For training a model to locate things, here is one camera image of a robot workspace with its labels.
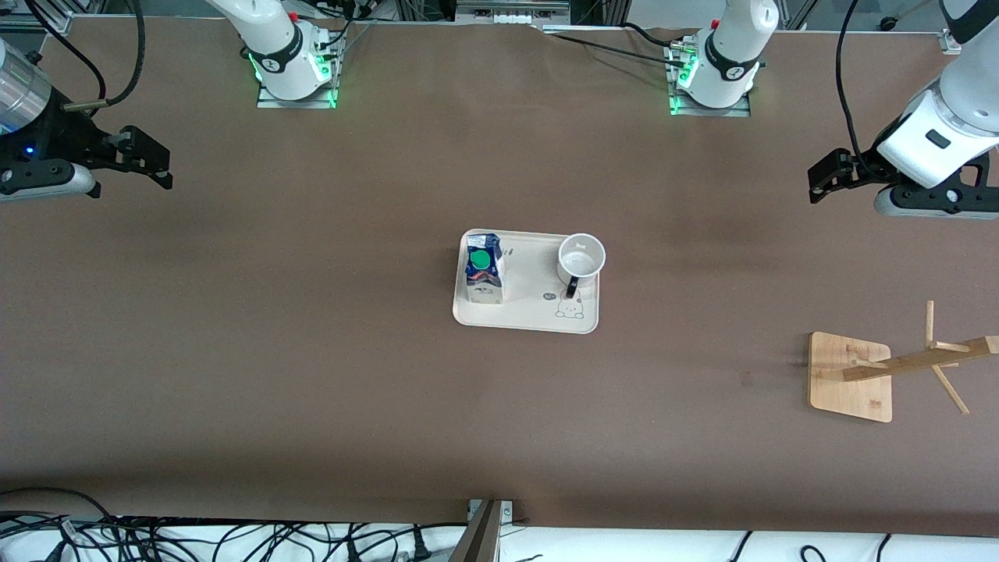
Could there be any white smiley mug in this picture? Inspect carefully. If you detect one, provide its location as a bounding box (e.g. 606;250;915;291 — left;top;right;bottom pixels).
556;233;606;300

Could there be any cream rabbit print tray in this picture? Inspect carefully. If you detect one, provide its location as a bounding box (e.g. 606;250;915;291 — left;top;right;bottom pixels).
453;229;600;335

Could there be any wooden mug stand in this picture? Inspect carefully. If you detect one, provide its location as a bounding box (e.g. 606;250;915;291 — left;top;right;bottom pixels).
808;301;999;424

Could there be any white power strip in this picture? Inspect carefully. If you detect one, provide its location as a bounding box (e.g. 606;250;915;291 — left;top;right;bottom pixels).
457;0;571;26

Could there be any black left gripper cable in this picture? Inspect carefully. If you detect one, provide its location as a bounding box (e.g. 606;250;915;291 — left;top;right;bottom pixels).
834;0;869;157

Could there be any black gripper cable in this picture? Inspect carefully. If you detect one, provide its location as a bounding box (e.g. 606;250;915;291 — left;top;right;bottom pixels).
834;0;869;157
23;0;148;115

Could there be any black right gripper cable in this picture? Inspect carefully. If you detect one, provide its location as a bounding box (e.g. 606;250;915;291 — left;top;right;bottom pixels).
23;0;148;115

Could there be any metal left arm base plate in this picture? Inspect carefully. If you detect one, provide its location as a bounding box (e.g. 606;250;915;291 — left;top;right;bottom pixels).
669;92;752;118

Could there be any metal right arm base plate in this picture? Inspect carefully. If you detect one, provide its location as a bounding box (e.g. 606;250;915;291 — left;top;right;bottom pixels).
257;84;337;110

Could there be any long black table cable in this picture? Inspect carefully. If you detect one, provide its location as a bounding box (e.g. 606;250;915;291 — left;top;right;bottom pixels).
539;30;688;69

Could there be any metal camera post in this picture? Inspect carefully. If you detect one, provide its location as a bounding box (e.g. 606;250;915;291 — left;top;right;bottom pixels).
449;500;516;562

